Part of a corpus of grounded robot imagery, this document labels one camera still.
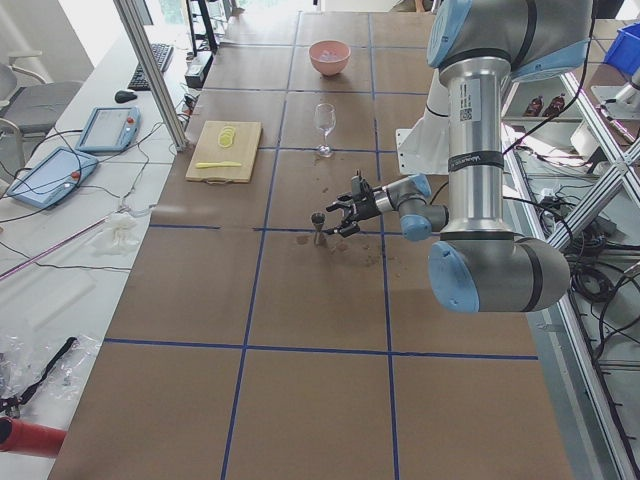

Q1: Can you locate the black strap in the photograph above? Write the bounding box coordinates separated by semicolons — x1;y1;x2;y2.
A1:
0;336;79;414

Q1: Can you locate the red cylinder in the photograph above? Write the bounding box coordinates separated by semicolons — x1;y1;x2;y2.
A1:
1;417;67;458

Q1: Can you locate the clear wine glass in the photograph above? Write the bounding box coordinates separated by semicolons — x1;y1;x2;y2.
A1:
314;103;336;158

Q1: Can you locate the white cloth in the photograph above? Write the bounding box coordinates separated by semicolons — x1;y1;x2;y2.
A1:
90;212;140;255

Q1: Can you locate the teach pendant near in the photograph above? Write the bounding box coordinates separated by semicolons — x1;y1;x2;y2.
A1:
6;147;98;209

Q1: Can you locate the blue storage bin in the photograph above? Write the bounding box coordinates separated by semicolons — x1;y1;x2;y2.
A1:
604;23;640;75

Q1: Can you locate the teach pendant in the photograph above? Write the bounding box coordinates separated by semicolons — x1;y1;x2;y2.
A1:
76;106;141;155
6;147;98;209

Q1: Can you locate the aluminium frame post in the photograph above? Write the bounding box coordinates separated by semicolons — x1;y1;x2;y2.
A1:
113;0;188;152

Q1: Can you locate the pink bowl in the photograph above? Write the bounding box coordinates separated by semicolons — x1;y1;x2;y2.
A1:
309;40;351;76

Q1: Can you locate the grey office chair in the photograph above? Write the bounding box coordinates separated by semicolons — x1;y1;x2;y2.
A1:
1;50;83;163

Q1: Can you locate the black keyboard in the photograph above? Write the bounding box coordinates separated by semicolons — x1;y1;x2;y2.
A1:
127;42;175;92

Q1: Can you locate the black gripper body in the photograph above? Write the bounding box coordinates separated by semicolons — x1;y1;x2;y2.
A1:
344;193;382;224

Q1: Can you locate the bamboo cutting board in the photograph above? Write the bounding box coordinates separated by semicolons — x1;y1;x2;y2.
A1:
185;121;262;183

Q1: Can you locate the teach pendant far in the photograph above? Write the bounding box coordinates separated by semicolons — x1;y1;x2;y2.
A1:
76;106;141;155

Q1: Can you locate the pile of ice cubes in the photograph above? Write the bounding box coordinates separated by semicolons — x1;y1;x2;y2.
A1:
317;50;341;63

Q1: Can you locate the black computer mouse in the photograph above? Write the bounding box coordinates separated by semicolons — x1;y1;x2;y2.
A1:
114;90;137;104

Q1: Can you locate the yellow plastic knife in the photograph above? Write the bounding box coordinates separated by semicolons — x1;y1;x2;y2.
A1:
195;161;243;169

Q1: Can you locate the black box device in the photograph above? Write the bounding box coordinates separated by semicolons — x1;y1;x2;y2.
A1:
184;51;214;89

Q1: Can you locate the steel jigger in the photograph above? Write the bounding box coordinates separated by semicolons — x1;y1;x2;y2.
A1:
311;212;326;246

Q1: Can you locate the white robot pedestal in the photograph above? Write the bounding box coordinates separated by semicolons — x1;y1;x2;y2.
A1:
396;70;450;175

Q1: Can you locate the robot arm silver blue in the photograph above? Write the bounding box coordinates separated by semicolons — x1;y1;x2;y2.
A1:
335;1;597;313

